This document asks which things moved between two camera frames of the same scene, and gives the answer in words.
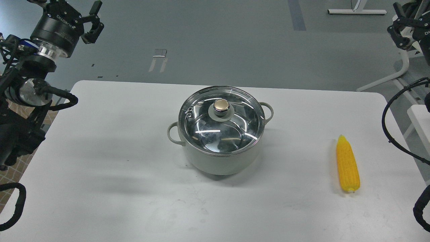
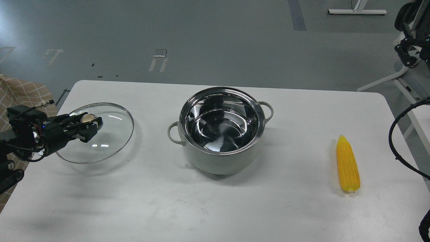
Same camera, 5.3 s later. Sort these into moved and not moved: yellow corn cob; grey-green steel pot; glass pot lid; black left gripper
Moved: glass pot lid; black left gripper
Not moved: grey-green steel pot; yellow corn cob
